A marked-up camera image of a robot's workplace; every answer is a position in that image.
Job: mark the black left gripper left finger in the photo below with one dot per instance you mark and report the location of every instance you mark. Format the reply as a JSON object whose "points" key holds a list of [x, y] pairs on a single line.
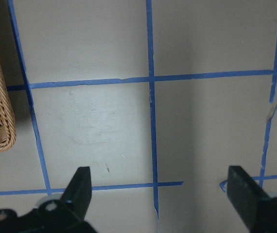
{"points": [[78, 194]]}

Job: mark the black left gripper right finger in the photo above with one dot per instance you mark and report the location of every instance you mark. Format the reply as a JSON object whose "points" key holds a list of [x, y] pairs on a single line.
{"points": [[245, 195]]}

